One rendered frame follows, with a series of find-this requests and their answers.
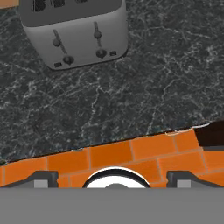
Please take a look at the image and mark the grey two-slot toaster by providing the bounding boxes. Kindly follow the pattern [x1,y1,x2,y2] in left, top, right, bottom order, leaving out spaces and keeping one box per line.
[18,0,130,71]

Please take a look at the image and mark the dark brown open drawer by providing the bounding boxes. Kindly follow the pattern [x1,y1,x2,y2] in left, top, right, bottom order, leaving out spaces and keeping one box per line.
[193,120,224,151]

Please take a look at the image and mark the light wooden board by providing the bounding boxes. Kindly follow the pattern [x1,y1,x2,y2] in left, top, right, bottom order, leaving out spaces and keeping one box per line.
[0,0,20,9]

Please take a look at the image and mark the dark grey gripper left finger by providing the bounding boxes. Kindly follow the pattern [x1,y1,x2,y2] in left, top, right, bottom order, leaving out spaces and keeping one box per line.
[6,171,60,189]

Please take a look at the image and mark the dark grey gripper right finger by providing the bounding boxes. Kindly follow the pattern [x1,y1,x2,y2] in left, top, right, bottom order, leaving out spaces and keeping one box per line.
[165,171,221,189]

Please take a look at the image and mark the white and black round thing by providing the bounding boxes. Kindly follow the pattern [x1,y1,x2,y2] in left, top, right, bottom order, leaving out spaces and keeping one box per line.
[81,167,152,189]

